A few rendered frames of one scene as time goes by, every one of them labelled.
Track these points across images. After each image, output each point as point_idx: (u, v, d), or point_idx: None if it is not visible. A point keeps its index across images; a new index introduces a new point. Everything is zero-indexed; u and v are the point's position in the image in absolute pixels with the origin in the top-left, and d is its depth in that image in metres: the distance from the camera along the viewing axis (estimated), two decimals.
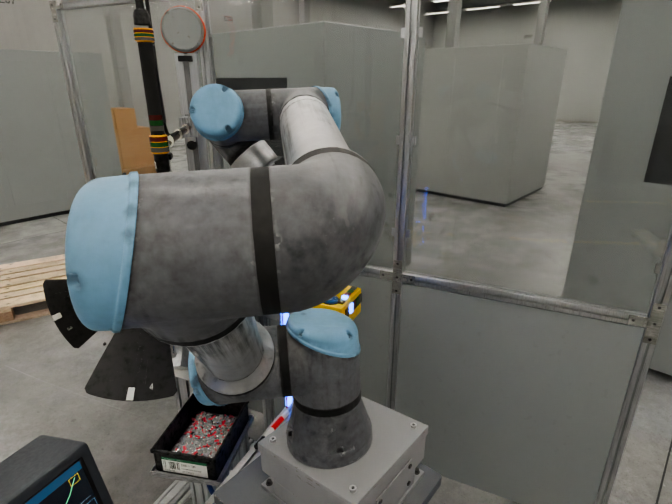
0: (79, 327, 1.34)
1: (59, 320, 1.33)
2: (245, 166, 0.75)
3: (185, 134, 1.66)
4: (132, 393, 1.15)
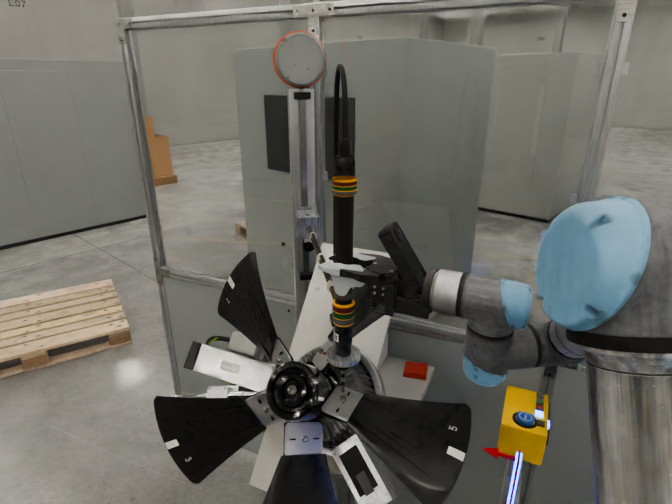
0: (200, 458, 1.02)
1: (175, 449, 1.02)
2: (443, 310, 0.74)
3: (303, 235, 1.40)
4: None
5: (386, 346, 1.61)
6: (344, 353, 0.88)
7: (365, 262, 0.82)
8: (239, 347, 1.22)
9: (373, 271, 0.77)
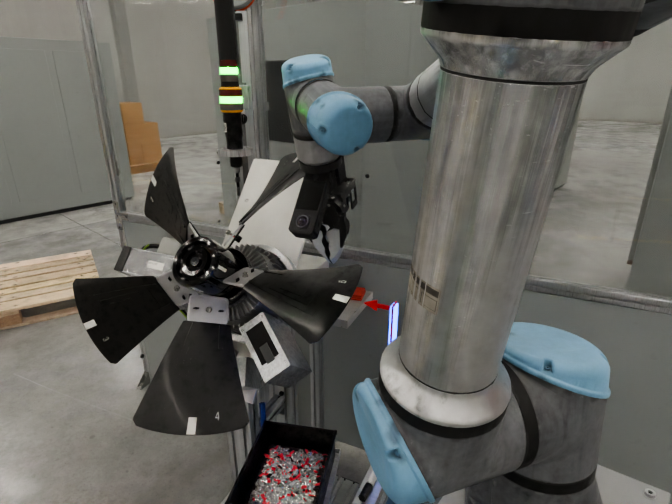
0: (117, 338, 1.08)
1: (93, 329, 1.08)
2: None
3: None
4: (193, 425, 0.89)
5: None
6: (234, 145, 0.87)
7: (322, 229, 0.80)
8: (167, 250, 1.27)
9: (338, 219, 0.76)
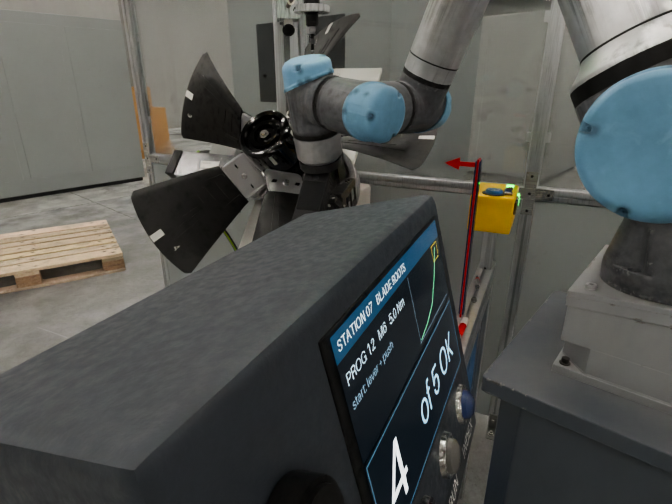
0: (195, 123, 1.16)
1: (188, 100, 1.16)
2: (340, 139, 0.72)
3: (282, 14, 1.37)
4: (158, 236, 1.02)
5: (368, 198, 1.64)
6: None
7: None
8: (219, 153, 1.25)
9: None
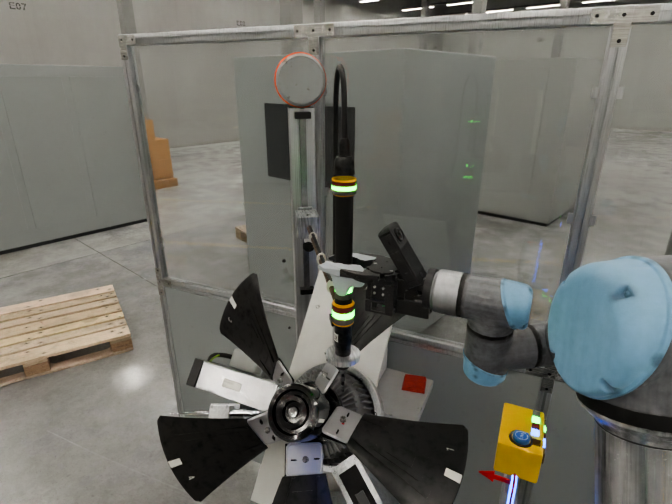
0: (234, 329, 1.16)
1: (231, 306, 1.15)
2: (443, 310, 0.74)
3: (303, 235, 1.40)
4: (176, 464, 1.04)
5: (385, 359, 1.63)
6: (344, 353, 0.88)
7: (365, 262, 0.82)
8: (240, 364, 1.24)
9: (373, 271, 0.77)
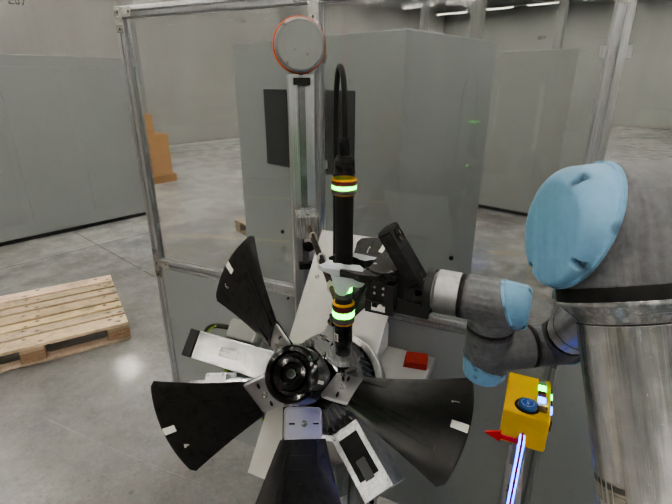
0: (230, 296, 1.12)
1: (227, 271, 1.12)
2: (443, 311, 0.74)
3: (303, 235, 1.40)
4: (170, 431, 1.01)
5: (386, 336, 1.60)
6: (344, 353, 0.88)
7: (365, 262, 0.82)
8: (238, 334, 1.21)
9: (373, 271, 0.77)
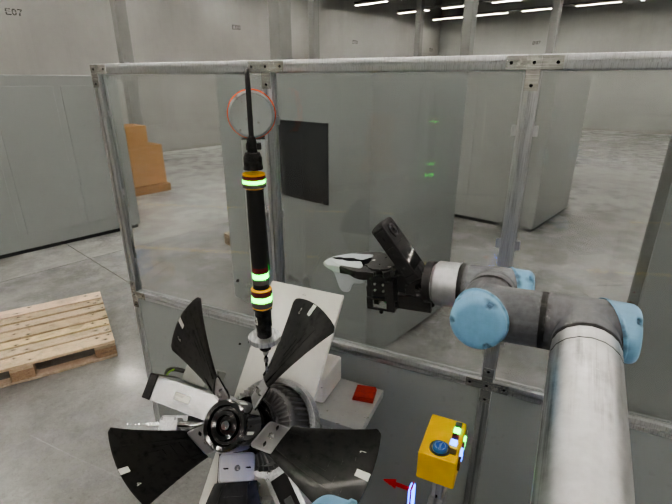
0: (182, 347, 1.26)
1: (180, 326, 1.26)
2: (444, 303, 0.72)
3: None
4: (125, 471, 1.15)
5: (338, 370, 1.74)
6: (264, 335, 0.95)
7: (363, 261, 0.81)
8: (192, 379, 1.35)
9: (371, 268, 0.76)
